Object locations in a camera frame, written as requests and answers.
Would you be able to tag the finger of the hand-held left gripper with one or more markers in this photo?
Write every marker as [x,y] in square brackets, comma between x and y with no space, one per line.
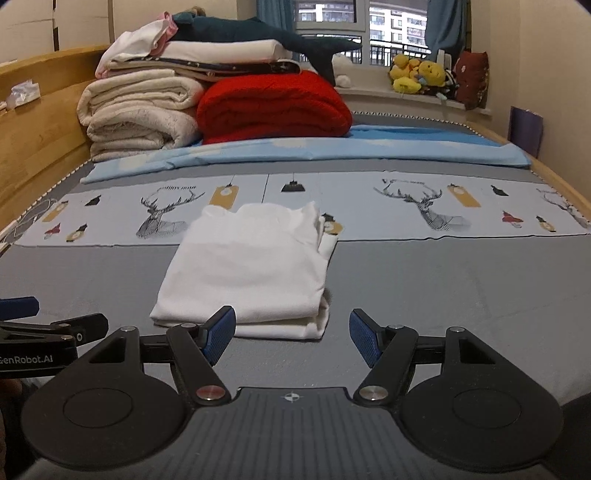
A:
[83,325]
[18,307]

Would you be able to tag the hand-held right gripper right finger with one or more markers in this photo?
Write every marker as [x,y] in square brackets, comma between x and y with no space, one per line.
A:
[364,339]

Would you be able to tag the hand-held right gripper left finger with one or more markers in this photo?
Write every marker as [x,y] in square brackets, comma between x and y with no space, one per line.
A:
[220,334]

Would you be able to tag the white long-sleeved shirt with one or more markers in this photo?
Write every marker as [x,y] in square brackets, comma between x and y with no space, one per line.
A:
[244,267]

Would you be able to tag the deer printed sheet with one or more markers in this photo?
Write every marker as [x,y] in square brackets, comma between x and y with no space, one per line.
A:
[351,207]

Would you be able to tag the light blue quilt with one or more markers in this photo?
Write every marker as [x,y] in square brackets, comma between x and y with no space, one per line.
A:
[300,150]

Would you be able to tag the cream fluffy folded blanket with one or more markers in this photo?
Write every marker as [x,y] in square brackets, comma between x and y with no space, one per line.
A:
[134,124]

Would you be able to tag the red folded blanket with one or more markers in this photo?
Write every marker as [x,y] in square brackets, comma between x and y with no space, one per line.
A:
[272,108]

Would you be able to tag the white windowsill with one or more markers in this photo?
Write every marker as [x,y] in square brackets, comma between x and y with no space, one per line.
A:
[383,99]

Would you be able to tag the yellow plush toy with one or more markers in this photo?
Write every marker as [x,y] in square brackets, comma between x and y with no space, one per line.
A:
[404,83]
[433,71]

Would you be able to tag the white round plush toy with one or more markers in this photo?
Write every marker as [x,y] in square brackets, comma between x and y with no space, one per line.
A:
[344,81]

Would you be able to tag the purple board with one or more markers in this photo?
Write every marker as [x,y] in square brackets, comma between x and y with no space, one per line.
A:
[525,131]

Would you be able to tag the folded patterned sheet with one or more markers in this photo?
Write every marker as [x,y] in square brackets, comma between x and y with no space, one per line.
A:
[240,69]

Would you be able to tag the black white striped toy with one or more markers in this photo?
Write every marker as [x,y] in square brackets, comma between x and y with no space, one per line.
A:
[452,85]

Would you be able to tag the dark red cushion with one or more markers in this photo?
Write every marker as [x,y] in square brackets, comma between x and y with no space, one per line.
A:
[473,78]

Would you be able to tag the white pillow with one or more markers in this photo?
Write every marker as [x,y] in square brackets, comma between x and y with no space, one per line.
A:
[217,50]

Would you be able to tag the white and pink garment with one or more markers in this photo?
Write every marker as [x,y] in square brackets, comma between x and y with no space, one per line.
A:
[134,41]

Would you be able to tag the teal shark plush toy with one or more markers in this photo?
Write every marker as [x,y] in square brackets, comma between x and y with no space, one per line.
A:
[249,30]

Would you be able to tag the blue curtain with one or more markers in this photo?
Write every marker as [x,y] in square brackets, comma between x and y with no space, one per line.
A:
[274,14]
[443,27]

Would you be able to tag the window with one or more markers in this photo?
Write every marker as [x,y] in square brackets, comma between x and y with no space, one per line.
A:
[332,18]

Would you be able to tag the wooden bed frame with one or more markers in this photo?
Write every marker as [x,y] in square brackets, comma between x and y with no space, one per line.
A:
[41,138]

